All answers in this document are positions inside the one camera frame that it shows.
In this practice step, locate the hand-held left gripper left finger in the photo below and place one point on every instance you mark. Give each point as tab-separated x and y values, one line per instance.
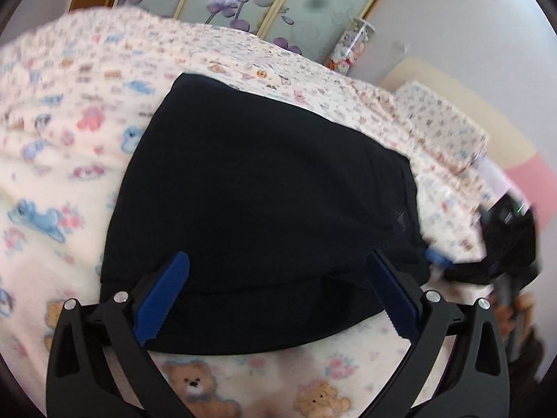
161	300

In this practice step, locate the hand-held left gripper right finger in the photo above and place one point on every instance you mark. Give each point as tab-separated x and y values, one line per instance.
394	296

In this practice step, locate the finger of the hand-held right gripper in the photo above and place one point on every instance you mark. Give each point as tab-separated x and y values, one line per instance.
437	257

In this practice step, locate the black pants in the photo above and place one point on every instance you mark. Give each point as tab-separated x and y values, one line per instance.
261	204

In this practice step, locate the light purple pillow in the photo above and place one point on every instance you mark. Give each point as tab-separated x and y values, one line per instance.
494	176

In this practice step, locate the bear print pillow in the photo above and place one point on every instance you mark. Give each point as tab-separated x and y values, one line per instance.
444	124

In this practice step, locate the cream and pink headboard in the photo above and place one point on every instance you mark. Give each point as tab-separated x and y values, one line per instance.
470	87

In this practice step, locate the bear print blanket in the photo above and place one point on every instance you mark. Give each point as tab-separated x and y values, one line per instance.
56	148

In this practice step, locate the clear tube of plush toys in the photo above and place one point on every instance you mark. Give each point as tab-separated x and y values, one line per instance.
350	45

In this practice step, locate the frosted floral glass door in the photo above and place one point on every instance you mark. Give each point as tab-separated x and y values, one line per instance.
313	4

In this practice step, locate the white wall socket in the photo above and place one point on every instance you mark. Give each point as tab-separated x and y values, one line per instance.
401	46

